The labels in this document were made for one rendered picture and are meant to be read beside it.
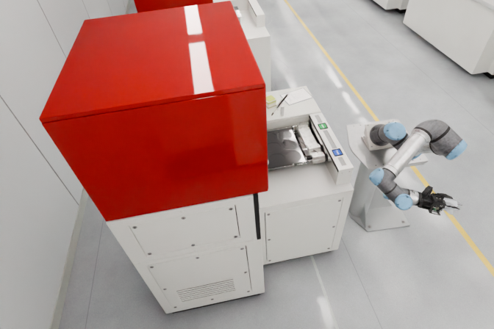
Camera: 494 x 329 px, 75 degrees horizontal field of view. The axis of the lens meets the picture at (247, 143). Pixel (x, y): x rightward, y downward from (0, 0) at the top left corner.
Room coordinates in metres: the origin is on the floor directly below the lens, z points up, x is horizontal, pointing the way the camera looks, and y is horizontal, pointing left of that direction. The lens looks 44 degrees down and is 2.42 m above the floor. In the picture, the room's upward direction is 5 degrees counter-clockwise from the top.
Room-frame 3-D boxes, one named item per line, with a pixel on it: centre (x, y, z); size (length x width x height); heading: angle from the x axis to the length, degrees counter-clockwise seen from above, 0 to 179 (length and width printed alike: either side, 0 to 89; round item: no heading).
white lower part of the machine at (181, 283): (1.28, 0.36, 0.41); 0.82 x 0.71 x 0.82; 7
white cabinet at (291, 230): (1.63, -0.27, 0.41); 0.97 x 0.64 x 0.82; 7
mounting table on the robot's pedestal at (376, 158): (1.58, -0.94, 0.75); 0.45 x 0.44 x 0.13; 93
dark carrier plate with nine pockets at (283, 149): (1.54, -0.17, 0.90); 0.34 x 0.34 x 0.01; 7
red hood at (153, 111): (1.28, 0.33, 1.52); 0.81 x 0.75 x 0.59; 7
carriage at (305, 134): (1.59, -0.44, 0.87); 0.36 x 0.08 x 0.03; 7
